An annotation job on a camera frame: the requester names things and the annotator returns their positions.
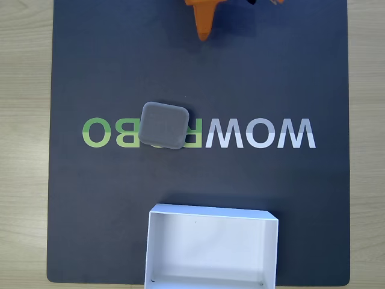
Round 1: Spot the grey square usb charger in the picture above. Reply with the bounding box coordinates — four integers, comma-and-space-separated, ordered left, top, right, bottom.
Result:
140, 101, 190, 151

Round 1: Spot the dark mat with WOWROBO print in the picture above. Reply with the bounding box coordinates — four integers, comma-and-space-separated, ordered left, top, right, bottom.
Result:
46, 0, 351, 285

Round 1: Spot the white cardboard box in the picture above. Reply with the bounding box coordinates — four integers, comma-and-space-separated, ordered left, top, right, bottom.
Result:
144, 204, 280, 289

